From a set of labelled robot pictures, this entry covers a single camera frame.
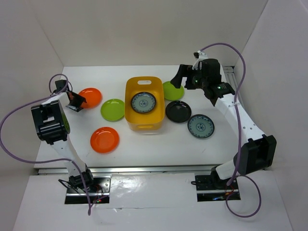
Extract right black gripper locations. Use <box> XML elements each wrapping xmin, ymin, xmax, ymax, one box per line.
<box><xmin>170</xmin><ymin>64</ymin><xmax>208</xmax><ymax>90</ymax></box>

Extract orange plate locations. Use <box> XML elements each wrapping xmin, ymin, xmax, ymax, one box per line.
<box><xmin>78</xmin><ymin>88</ymin><xmax>103</xmax><ymax>109</ymax></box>
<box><xmin>90</xmin><ymin>127</ymin><xmax>120</xmax><ymax>154</ymax></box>

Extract green plate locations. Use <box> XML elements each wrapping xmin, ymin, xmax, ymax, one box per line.
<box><xmin>101</xmin><ymin>99</ymin><xmax>125</xmax><ymax>122</ymax></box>
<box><xmin>163</xmin><ymin>81</ymin><xmax>184</xmax><ymax>101</ymax></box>

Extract black plate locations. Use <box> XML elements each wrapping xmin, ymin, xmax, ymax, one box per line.
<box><xmin>165</xmin><ymin>101</ymin><xmax>192</xmax><ymax>123</ymax></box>

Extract blue patterned plate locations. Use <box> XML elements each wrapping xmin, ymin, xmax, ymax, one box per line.
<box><xmin>130</xmin><ymin>92</ymin><xmax>157</xmax><ymax>114</ymax></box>
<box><xmin>187</xmin><ymin>114</ymin><xmax>215</xmax><ymax>139</ymax></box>

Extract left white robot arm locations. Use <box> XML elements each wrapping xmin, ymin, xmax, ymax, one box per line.
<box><xmin>31</xmin><ymin>79</ymin><xmax>95</xmax><ymax>192</ymax></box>

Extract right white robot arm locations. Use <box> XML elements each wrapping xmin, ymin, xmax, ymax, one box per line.
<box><xmin>171</xmin><ymin>58</ymin><xmax>277</xmax><ymax>189</ymax></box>

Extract yellow plastic bin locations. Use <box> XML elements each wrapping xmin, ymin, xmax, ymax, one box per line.
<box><xmin>125</xmin><ymin>77</ymin><xmax>165</xmax><ymax>130</ymax></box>

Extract orange plate front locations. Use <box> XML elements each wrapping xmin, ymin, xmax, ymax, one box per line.
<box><xmin>90</xmin><ymin>127</ymin><xmax>120</xmax><ymax>154</ymax></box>

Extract aluminium side rail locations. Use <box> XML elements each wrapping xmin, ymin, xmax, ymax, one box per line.
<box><xmin>222</xmin><ymin>66</ymin><xmax>238</xmax><ymax>90</ymax></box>

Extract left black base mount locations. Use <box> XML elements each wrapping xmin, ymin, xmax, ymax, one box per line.
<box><xmin>58</xmin><ymin>176</ymin><xmax>111</xmax><ymax>205</ymax></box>

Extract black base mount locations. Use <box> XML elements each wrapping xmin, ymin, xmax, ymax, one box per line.
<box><xmin>191</xmin><ymin>175</ymin><xmax>241</xmax><ymax>202</ymax></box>
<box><xmin>58</xmin><ymin>176</ymin><xmax>111</xmax><ymax>205</ymax></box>

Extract aluminium front rail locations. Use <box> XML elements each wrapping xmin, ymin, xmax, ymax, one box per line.
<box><xmin>33</xmin><ymin>163</ymin><xmax>264</xmax><ymax>175</ymax></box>

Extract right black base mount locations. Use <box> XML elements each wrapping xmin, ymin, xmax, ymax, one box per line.
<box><xmin>191</xmin><ymin>175</ymin><xmax>241</xmax><ymax>202</ymax></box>

